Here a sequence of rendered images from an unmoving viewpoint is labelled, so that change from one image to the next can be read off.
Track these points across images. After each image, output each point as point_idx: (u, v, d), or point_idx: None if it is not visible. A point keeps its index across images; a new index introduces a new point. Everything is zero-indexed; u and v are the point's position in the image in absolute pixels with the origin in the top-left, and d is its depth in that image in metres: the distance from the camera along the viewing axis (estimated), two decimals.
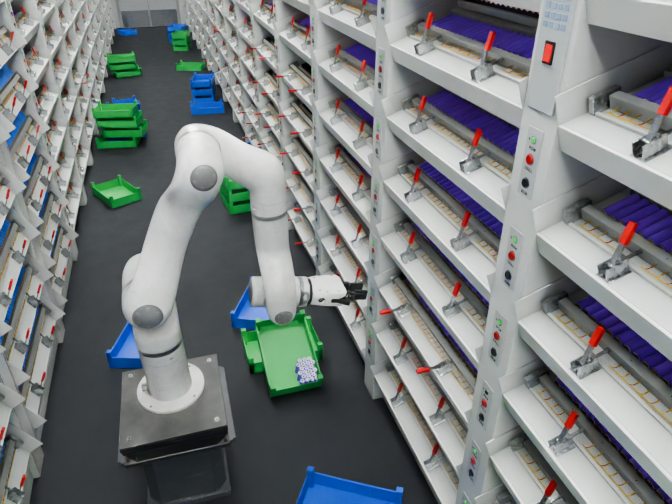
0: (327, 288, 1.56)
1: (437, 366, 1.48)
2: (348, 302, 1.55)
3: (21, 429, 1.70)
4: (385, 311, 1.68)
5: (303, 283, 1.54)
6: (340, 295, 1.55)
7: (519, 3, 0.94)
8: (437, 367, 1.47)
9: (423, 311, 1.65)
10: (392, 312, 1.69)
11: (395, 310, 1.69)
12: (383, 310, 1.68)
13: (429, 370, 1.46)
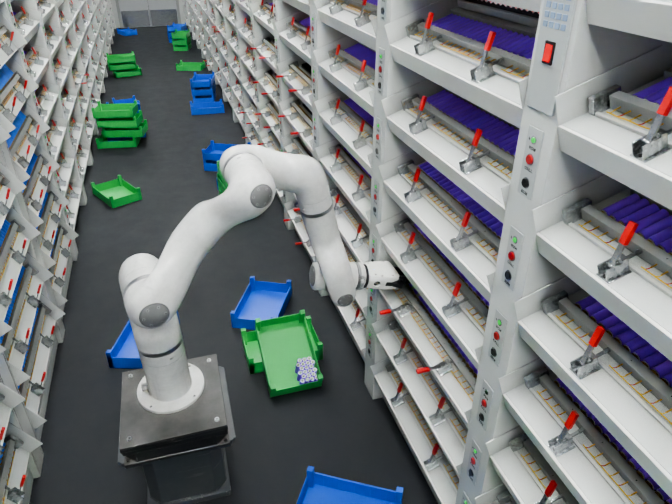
0: (382, 272, 1.69)
1: (437, 366, 1.48)
2: (401, 285, 1.69)
3: (21, 429, 1.70)
4: (385, 311, 1.68)
5: (360, 268, 1.67)
6: (394, 279, 1.69)
7: (519, 3, 0.94)
8: (437, 367, 1.47)
9: (423, 311, 1.65)
10: (392, 312, 1.69)
11: (395, 310, 1.69)
12: (383, 310, 1.68)
13: (429, 370, 1.46)
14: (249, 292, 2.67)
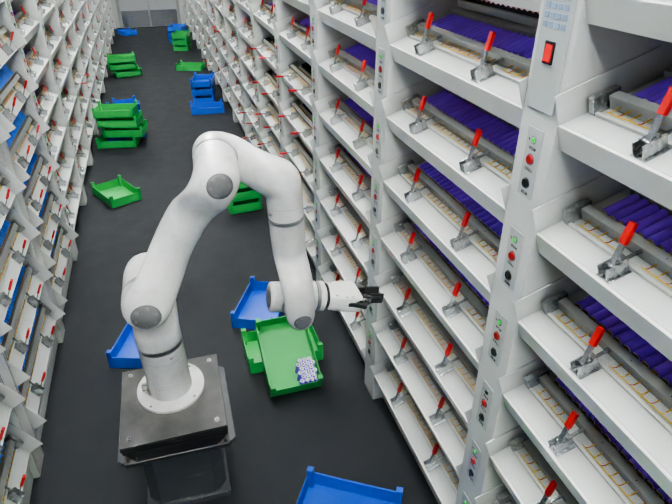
0: None
1: (444, 362, 1.47)
2: None
3: (21, 429, 1.70)
4: (409, 293, 1.67)
5: None
6: None
7: (519, 3, 0.94)
8: (444, 362, 1.47)
9: (429, 308, 1.65)
10: (405, 300, 1.68)
11: (405, 303, 1.69)
12: (408, 291, 1.68)
13: (448, 356, 1.46)
14: (249, 292, 2.67)
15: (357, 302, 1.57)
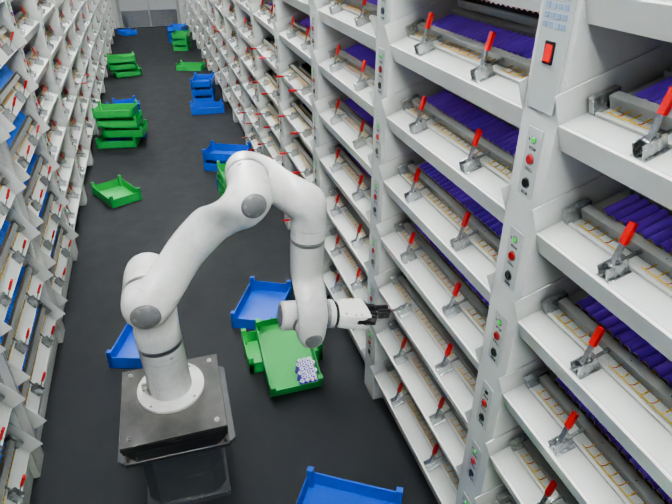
0: None
1: (444, 362, 1.47)
2: None
3: (21, 429, 1.70)
4: None
5: None
6: None
7: (519, 3, 0.94)
8: (444, 362, 1.47)
9: (428, 309, 1.65)
10: (392, 312, 1.69)
11: (395, 310, 1.69)
12: None
13: (448, 356, 1.46)
14: (249, 292, 2.67)
15: (366, 319, 1.62)
